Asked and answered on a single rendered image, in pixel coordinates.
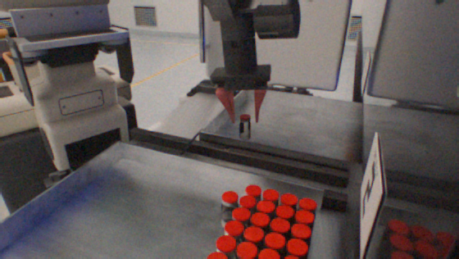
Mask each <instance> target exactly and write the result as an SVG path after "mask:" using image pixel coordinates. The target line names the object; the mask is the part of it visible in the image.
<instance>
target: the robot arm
mask: <svg viewBox="0 0 459 259"><path fill-rule="evenodd" d="M199 1H200V2H201V3H202V4H203V5H204V6H205V7H206V8H207V9H208V10H209V12H210V14H211V18H212V19H213V21H219V22H220V29H221V37H222V45H223V53H224V67H217V68H216V69H215V70H214V72H213V73H212V74H211V76H210V81H211V84H214V83H218V84H217V87H218V89H217V90H216V96H217V97H218V98H219V99H220V101H221V103H222V104H223V107H224V108H225V109H226V111H227V112H228V114H229V117H230V119H231V121H232V123H234V122H235V110H234V94H233V91H236V90H254V89H255V112H256V122H257V123H258V121H259V110H260V107H261V104H262V102H263V99H264V97H265V95H266V89H267V82H270V74H271V65H270V64H265V65H258V64H257V53H256V39H255V38H254V37H255V32H256V33H257V37H258V38H259V39H296V38H297V37H298V35H299V31H300V24H301V9H300V3H299V1H298V0H199ZM254 81H256V83H254Z"/></svg>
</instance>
